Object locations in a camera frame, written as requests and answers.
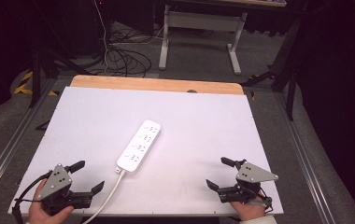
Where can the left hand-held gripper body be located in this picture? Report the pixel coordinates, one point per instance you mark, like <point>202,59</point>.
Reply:
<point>55,182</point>

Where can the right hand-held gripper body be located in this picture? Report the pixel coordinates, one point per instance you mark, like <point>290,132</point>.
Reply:
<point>253,174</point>

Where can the white power strip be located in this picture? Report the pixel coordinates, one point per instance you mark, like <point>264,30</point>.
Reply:
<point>139,146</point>

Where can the person's right hand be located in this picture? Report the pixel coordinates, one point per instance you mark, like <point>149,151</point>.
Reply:
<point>248,210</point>

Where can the person's left hand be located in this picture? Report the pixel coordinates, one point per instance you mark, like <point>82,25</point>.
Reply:
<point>38,214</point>

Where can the person's white right sleeve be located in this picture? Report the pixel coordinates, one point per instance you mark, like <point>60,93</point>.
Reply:
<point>261,220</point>

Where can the white table board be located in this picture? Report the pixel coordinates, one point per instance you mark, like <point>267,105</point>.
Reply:
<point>181,124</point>

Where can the yellow black floor tape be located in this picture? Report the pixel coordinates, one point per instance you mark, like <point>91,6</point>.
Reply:
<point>26,84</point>

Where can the black metal stand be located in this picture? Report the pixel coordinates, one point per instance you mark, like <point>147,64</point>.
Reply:
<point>291,81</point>

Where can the black tripod stand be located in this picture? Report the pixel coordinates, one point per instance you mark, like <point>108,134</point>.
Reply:
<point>36,71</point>

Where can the light wooden desk top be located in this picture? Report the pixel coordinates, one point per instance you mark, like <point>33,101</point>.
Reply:
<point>244,2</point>

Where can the aluminium floor rail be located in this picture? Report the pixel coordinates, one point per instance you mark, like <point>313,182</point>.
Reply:
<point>7,146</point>
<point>303,155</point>

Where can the white metal desk frame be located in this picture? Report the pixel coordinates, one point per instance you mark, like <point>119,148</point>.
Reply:
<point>202,21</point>

